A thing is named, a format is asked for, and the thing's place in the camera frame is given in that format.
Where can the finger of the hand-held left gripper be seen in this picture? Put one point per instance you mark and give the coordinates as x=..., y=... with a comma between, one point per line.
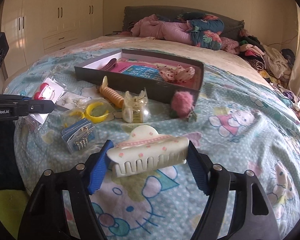
x=24, y=98
x=38, y=107

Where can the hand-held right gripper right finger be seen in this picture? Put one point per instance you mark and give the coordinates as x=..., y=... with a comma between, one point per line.
x=198, y=170

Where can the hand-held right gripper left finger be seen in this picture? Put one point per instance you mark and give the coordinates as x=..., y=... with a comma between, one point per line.
x=100, y=167

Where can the clear plastic packet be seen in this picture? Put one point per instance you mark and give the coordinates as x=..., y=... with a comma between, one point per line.
x=36, y=122

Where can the red earrings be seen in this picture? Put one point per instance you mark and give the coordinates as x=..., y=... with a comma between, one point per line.
x=43, y=90

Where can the blue rectangular small box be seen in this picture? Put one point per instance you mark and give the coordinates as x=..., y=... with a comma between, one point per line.
x=75, y=130

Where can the white hair claw clip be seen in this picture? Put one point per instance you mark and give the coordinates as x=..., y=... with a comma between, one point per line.
x=145, y=150

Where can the yellow bangle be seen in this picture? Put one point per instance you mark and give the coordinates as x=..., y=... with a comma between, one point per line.
x=95, y=117

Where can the clear pearl hair claw clip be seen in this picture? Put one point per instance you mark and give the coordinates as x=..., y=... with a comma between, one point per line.
x=135, y=105

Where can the dark shallow cardboard box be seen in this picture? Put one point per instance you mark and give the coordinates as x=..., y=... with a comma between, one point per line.
x=150, y=85

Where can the peach floral sheet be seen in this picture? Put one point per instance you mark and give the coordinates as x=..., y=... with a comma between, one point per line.
x=90, y=43

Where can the dark hair barrette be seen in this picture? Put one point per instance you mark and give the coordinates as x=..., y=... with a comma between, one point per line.
x=110, y=65

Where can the cream wardrobe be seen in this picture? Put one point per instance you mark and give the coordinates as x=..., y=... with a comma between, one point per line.
x=52, y=17

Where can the floral fabric bow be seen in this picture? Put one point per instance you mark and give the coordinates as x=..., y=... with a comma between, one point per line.
x=175, y=73

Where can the pink book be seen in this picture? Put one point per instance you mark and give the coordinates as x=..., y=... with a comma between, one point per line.
x=130, y=67

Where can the person's green clothing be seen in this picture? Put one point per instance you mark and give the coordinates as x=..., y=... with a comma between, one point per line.
x=5, y=210

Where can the cream bedspread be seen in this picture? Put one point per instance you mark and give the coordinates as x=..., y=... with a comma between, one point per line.
x=227, y=57

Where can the pink floral bedding bundle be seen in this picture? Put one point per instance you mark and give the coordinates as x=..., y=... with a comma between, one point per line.
x=130, y=12

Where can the pile of clothes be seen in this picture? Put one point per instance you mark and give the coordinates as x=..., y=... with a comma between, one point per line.
x=265, y=55

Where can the dark floral quilt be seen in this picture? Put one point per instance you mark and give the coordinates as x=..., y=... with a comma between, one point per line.
x=205, y=27

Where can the pink quilt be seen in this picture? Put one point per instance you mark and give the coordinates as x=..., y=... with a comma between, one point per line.
x=165, y=30

